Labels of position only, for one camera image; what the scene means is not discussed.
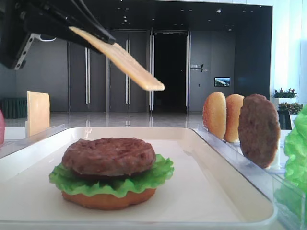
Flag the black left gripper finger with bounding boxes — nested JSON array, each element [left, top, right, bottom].
[[72, 0, 115, 45]]

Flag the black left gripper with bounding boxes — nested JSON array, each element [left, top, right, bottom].
[[0, 0, 99, 69]]

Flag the yellow cheese slice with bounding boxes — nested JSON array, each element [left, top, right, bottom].
[[69, 26, 165, 91]]

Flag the orange cheese slice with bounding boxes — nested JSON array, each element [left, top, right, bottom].
[[27, 91, 50, 137]]

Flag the red tomato slice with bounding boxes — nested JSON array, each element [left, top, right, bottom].
[[0, 110, 5, 145]]

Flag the brown meat patty on tray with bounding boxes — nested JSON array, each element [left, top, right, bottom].
[[62, 138, 156, 177]]

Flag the green lettuce on tray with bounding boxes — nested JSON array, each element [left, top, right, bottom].
[[49, 154, 174, 198]]

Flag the brown standing meat patty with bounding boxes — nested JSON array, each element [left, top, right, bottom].
[[238, 94, 281, 168]]

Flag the green standing lettuce leaf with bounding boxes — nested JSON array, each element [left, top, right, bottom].
[[275, 107, 307, 218]]

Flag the bun slice inner right rack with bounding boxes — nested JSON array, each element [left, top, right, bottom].
[[203, 92, 226, 139]]

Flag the bun slice rack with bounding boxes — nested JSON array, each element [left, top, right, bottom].
[[224, 94, 244, 142], [203, 92, 226, 139]]

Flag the bun slice outer right rack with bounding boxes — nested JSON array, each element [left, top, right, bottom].
[[224, 94, 244, 142]]

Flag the bottom bun on tray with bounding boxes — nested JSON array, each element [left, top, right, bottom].
[[61, 188, 156, 210]]

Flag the cream rectangular tray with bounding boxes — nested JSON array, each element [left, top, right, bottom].
[[0, 127, 277, 230]]

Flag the potted plants in background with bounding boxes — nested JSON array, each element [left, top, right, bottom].
[[273, 88, 303, 115]]

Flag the clear left rack long rail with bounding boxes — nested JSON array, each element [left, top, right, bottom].
[[0, 124, 67, 158]]

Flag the clear rack long rail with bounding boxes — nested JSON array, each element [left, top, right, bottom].
[[0, 124, 67, 158], [194, 126, 307, 230]]

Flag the wall screen in background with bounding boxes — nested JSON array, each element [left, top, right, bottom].
[[214, 77, 231, 87]]

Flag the clear right rack long rail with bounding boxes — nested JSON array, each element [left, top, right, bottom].
[[194, 126, 307, 230]]

